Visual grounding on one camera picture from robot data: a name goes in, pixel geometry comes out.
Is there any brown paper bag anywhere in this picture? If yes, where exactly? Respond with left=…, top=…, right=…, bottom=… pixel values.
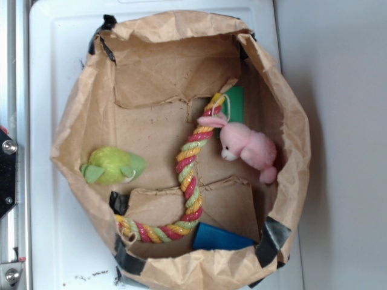
left=51, top=11, right=311, bottom=289

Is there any aluminium frame rail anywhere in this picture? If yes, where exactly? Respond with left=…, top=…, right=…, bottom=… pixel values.
left=1, top=1, right=33, bottom=289

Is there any green plush animal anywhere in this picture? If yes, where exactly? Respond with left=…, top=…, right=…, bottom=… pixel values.
left=80, top=146, right=148, bottom=185

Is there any green block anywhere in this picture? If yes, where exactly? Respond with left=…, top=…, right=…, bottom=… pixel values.
left=215, top=86, right=244, bottom=123

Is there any multicolour twisted rope toy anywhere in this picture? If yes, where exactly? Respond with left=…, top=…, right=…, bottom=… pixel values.
left=114, top=93, right=226, bottom=244

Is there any black metal bracket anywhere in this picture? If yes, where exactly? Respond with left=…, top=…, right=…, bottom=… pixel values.
left=0, top=126, right=18, bottom=219

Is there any pink plush bunny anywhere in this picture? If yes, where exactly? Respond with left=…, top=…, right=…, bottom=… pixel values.
left=198, top=114, right=278, bottom=184

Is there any blue block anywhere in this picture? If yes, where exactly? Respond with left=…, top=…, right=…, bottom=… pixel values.
left=192, top=223, right=254, bottom=250

